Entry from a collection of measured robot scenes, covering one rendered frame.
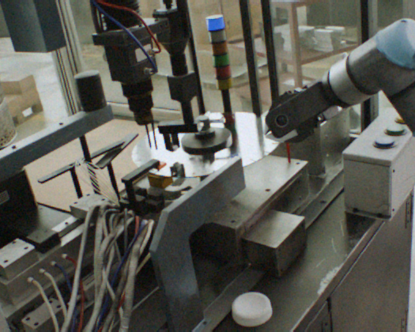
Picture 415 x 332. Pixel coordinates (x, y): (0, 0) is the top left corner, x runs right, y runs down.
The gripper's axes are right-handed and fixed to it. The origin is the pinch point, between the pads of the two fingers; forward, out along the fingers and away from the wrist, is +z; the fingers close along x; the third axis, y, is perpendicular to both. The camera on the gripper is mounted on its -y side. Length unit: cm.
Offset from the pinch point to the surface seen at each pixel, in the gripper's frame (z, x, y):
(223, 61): 26.2, 23.4, 23.3
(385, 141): -3.3, -13.5, 25.6
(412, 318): 59, -80, 70
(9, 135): 71, 38, -21
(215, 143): 13.8, 4.1, -1.3
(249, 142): 10.4, 0.7, 4.1
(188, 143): 18.1, 7.1, -4.2
